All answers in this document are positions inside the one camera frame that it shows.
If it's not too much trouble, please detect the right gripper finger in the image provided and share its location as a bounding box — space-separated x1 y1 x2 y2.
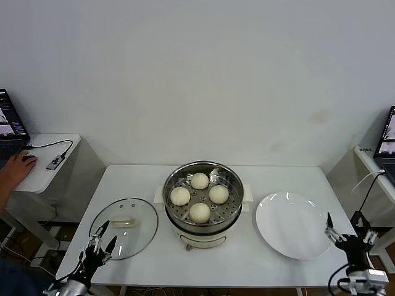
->
323 212 342 246
359 215 380 247

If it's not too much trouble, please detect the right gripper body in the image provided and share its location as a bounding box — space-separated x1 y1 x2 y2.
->
335 234 371 269

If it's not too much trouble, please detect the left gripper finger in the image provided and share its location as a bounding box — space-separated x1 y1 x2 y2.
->
89 219 110 247
101 236 120 261

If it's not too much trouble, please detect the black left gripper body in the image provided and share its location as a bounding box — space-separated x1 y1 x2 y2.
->
78 246 107 280

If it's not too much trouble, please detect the white steamed baozi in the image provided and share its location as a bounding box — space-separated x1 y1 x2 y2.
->
170 186 191 206
190 171 209 189
189 202 212 224
209 184 230 204

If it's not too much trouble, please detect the person's bare forearm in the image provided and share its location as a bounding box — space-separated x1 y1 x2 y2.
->
0 172 16 216

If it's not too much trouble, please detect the stainless steel steamer basket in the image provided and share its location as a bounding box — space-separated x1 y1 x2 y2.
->
153 160 254 234

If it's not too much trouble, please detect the person's bare hand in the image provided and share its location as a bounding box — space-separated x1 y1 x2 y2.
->
1 153 38 186

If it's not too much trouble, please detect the white round plate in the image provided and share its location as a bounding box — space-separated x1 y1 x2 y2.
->
255 192 333 260

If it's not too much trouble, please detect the person's dark blue clothing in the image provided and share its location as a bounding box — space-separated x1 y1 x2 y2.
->
0 258 59 296

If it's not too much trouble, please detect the cream electric cooker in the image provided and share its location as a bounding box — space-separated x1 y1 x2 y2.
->
163 202 251 252

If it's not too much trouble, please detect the black open laptop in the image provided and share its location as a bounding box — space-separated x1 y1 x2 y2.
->
373 105 395 186
0 88 31 170

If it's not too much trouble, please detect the black power adapter with cable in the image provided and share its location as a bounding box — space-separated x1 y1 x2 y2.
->
351 171 386 228

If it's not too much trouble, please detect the round glass lid cream handle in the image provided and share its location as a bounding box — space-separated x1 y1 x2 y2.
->
88 197 159 260

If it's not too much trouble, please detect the white cable bundle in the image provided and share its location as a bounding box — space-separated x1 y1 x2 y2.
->
128 285 183 296

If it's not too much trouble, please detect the white charging cable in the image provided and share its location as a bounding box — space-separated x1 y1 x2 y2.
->
351 169 386 194

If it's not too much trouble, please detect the white floor cable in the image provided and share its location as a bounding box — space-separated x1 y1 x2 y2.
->
0 242 35 265

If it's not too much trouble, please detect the grey usb hub with cable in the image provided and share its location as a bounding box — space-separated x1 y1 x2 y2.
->
22 139 73 171

